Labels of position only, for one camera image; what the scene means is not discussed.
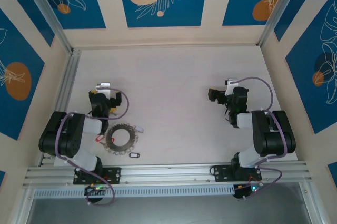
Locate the yellow key tag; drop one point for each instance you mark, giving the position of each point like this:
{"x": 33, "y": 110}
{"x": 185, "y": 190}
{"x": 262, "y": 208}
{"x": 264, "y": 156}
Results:
{"x": 112, "y": 108}

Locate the metal keyring disc with rings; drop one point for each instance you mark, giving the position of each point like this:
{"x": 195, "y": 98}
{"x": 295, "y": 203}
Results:
{"x": 109, "y": 135}

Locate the red key tag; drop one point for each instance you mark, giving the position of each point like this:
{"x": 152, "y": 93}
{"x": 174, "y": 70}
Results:
{"x": 98, "y": 139}

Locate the pale lilac key tag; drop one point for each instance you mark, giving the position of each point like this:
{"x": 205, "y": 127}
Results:
{"x": 139, "y": 129}

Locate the black key tag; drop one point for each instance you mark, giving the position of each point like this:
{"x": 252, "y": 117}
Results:
{"x": 134, "y": 155}

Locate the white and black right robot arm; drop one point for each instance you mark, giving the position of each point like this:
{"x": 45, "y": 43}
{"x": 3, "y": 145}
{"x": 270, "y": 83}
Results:
{"x": 273, "y": 134}

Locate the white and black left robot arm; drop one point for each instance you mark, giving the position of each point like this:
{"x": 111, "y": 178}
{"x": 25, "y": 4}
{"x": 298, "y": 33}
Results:
{"x": 65, "y": 134}

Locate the black left controller board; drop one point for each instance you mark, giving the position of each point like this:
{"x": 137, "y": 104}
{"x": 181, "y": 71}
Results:
{"x": 90, "y": 189}

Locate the black controller board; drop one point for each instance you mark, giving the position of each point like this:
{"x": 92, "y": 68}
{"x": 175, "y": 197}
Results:
{"x": 90, "y": 189}
{"x": 241, "y": 192}

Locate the black right controller board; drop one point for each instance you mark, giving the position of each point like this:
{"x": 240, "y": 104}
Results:
{"x": 241, "y": 192}

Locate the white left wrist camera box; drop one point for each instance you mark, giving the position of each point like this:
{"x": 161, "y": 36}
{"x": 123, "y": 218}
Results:
{"x": 102, "y": 85}

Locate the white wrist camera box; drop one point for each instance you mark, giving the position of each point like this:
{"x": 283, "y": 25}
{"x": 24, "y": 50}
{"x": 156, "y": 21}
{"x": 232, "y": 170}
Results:
{"x": 102, "y": 85}
{"x": 231, "y": 81}

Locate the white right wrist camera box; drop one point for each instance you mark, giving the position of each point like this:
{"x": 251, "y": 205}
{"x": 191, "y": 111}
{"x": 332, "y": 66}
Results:
{"x": 231, "y": 81}

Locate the aluminium side rail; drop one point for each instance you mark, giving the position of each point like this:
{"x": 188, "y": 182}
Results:
{"x": 71, "y": 76}

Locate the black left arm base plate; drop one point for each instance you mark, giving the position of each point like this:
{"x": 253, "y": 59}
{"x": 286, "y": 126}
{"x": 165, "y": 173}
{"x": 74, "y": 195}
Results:
{"x": 116, "y": 175}

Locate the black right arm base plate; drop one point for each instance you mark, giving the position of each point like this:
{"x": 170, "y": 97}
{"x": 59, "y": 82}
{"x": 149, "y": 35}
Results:
{"x": 219, "y": 173}

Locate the aluminium mounting rail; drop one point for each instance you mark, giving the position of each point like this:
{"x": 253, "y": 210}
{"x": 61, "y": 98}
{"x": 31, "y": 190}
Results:
{"x": 168, "y": 174}

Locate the aluminium corner post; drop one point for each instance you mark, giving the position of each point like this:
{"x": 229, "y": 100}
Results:
{"x": 279, "y": 8}
{"x": 48, "y": 10}

